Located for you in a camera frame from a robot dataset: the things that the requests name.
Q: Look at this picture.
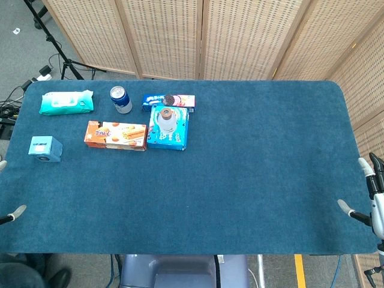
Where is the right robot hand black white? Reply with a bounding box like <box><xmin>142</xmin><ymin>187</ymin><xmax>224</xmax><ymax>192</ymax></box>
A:
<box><xmin>337</xmin><ymin>152</ymin><xmax>384</xmax><ymax>241</ymax></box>

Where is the left robot hand black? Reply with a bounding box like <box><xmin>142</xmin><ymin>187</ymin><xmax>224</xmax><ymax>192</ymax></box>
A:
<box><xmin>0</xmin><ymin>160</ymin><xmax>27</xmax><ymax>226</ymax></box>

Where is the small light blue box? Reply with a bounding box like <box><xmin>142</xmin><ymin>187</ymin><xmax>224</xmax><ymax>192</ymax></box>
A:
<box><xmin>28</xmin><ymin>136</ymin><xmax>64</xmax><ymax>163</ymax></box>

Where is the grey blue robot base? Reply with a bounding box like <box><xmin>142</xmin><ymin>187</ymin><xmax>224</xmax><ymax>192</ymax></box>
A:
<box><xmin>119</xmin><ymin>254</ymin><xmax>250</xmax><ymax>288</ymax></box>

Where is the orange biscuit box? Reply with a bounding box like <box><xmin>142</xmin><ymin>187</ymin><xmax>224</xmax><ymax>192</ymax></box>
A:
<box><xmin>83</xmin><ymin>120</ymin><xmax>148</xmax><ymax>152</ymax></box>

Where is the black tripod stand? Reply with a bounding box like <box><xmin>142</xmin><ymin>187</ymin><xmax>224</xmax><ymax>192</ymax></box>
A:
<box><xmin>23</xmin><ymin>0</ymin><xmax>106</xmax><ymax>80</ymax></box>

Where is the black shoe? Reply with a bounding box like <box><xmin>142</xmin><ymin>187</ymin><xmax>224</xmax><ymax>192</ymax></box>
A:
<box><xmin>44</xmin><ymin>268</ymin><xmax>73</xmax><ymax>288</ymax></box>

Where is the green wet wipes pack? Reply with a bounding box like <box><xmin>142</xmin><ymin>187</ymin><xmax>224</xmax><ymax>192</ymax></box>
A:
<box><xmin>38</xmin><ymin>89</ymin><xmax>94</xmax><ymax>116</ymax></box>

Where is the white table leg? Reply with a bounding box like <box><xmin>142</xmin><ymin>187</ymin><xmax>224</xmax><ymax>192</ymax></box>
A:
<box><xmin>257</xmin><ymin>254</ymin><xmax>266</xmax><ymax>288</ymax></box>

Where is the blue white drink can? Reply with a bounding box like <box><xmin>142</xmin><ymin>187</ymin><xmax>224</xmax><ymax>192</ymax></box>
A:
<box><xmin>109</xmin><ymin>86</ymin><xmax>133</xmax><ymax>115</ymax></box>

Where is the blue carpet table mat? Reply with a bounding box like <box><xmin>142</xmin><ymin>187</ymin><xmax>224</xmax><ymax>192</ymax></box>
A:
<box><xmin>0</xmin><ymin>79</ymin><xmax>379</xmax><ymax>256</ymax></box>

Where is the frosted bottle with wooden cap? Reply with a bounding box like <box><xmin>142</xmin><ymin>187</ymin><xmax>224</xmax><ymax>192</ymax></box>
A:
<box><xmin>157</xmin><ymin>107</ymin><xmax>178</xmax><ymax>134</ymax></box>

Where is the blue square cookie box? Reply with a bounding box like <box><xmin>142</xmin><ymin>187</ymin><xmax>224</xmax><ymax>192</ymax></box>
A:
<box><xmin>146</xmin><ymin>104</ymin><xmax>190</xmax><ymax>151</ymax></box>

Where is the long blue pink cookie box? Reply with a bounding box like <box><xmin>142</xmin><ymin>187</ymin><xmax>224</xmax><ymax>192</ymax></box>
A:
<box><xmin>142</xmin><ymin>94</ymin><xmax>196</xmax><ymax>113</ymax></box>

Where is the blue cable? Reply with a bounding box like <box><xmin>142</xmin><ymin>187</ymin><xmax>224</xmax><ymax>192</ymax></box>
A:
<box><xmin>329</xmin><ymin>254</ymin><xmax>343</xmax><ymax>288</ymax></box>

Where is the black cable bundle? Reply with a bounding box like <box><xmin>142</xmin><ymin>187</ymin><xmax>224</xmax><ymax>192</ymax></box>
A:
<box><xmin>0</xmin><ymin>85</ymin><xmax>26</xmax><ymax>140</ymax></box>

